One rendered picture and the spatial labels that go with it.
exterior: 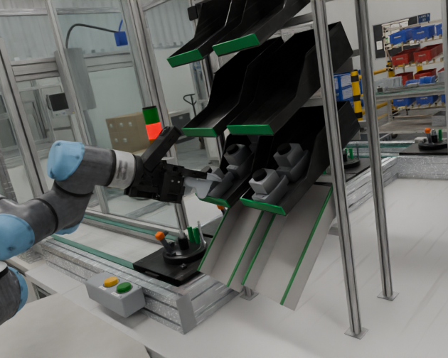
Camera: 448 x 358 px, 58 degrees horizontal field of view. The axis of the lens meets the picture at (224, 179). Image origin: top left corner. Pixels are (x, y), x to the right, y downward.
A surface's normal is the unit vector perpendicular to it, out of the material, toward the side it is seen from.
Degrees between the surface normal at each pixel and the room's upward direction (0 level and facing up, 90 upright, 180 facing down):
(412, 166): 90
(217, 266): 45
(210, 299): 90
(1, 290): 86
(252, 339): 0
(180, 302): 90
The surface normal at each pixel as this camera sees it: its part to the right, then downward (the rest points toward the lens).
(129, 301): 0.70, 0.05
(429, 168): -0.69, 0.30
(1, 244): -0.32, 0.29
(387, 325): -0.18, -0.95
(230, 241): -0.69, -0.47
